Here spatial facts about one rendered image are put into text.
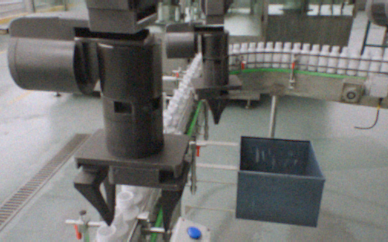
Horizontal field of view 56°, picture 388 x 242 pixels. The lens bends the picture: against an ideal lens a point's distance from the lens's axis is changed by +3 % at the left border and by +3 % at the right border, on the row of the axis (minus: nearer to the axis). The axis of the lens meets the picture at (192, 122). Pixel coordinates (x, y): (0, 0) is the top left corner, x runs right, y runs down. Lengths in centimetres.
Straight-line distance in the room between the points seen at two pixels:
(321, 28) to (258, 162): 473
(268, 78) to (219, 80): 184
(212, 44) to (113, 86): 42
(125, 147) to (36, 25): 13
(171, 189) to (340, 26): 603
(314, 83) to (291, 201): 127
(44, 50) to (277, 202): 121
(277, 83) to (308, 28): 369
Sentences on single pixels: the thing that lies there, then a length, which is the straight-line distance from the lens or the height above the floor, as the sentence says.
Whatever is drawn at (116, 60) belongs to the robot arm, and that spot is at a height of 158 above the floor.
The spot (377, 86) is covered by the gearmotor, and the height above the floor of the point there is 100.
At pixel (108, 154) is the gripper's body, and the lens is 35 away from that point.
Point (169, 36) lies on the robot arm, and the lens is 71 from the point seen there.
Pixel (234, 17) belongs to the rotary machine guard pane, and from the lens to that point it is 422.
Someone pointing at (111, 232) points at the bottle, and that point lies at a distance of 79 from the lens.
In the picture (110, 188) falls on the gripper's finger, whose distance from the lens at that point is 41.
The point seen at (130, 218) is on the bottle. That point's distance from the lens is 86.
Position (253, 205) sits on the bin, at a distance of 144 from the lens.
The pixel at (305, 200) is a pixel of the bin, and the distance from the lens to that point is 144.
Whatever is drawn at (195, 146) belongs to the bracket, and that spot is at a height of 107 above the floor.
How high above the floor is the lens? 166
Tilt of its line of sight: 24 degrees down
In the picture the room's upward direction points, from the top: 1 degrees clockwise
